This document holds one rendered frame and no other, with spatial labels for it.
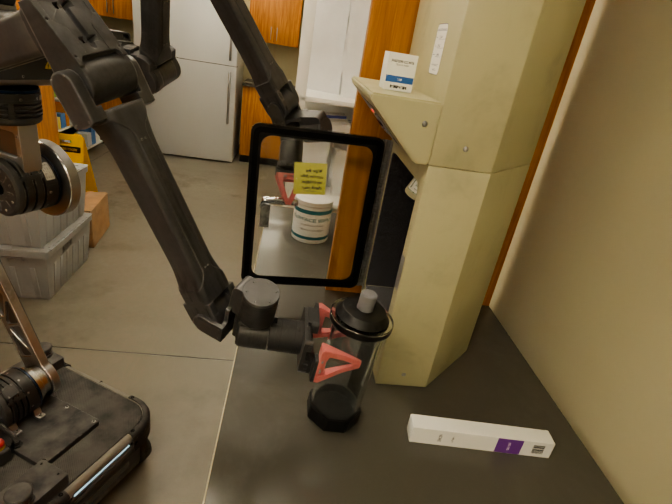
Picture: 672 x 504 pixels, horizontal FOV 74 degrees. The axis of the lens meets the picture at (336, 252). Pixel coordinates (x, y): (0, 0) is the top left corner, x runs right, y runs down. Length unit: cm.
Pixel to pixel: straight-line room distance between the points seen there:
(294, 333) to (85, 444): 120
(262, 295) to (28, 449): 128
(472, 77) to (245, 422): 69
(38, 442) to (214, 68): 459
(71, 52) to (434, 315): 71
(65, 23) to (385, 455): 79
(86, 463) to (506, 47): 163
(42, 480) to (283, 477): 104
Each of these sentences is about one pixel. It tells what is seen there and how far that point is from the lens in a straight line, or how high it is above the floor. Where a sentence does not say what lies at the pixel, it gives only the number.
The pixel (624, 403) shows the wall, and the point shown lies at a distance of 102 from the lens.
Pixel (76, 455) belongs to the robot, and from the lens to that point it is 180.
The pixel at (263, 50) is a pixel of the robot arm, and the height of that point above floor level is 153.
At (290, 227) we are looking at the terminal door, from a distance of 109.
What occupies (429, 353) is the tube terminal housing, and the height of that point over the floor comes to 103.
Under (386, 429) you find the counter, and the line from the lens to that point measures 90.
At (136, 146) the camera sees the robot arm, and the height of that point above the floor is 141.
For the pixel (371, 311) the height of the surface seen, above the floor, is 118.
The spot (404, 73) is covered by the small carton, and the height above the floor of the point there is 154.
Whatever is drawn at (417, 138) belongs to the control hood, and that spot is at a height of 145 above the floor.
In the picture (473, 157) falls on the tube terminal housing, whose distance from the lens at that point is 78.
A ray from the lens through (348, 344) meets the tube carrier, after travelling 73.
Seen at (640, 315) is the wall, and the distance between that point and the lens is 99.
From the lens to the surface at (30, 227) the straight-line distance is 284.
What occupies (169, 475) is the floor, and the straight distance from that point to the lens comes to 200.
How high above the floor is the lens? 157
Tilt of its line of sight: 25 degrees down
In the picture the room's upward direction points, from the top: 10 degrees clockwise
